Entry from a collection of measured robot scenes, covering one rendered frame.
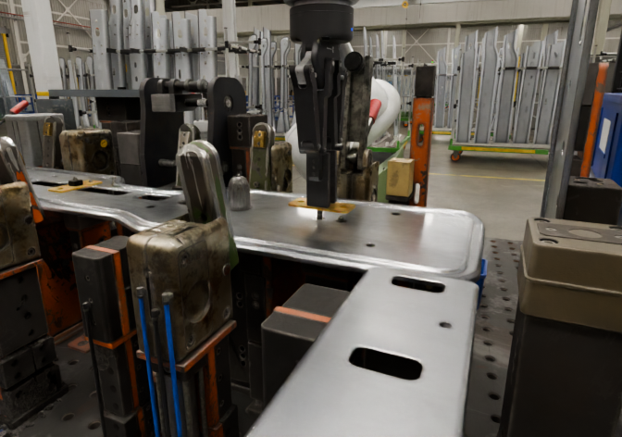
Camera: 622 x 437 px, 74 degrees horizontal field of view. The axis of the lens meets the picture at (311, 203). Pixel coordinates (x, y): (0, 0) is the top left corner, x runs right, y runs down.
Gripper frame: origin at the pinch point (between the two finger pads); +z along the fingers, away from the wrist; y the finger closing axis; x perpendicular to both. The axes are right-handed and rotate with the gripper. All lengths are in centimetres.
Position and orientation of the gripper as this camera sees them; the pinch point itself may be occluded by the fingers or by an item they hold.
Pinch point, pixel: (321, 178)
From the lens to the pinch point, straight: 54.0
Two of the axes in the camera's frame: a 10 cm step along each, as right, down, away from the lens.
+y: -4.0, 2.4, -8.8
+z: 0.1, 9.7, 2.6
